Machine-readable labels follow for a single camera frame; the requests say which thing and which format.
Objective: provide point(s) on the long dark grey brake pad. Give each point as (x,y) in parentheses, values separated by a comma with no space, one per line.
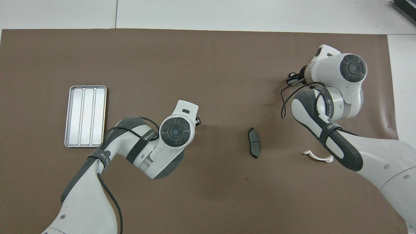
(254,143)

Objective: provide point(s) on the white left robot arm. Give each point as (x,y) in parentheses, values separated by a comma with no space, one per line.
(87,201)

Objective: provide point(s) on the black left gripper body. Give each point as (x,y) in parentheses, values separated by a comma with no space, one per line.
(198,122)

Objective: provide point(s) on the silver metal tray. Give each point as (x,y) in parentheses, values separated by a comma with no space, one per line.
(85,117)

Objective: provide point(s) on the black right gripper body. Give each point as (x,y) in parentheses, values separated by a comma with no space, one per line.
(292,82)

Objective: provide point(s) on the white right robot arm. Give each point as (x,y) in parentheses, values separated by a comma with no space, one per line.
(390,175)

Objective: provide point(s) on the brown table mat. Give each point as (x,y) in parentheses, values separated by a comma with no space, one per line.
(211,65)

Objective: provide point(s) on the black ribbed device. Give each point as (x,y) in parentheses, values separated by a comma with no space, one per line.
(406,8)

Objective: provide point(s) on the white curved plastic bracket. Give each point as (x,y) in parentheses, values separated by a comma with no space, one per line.
(317,158)

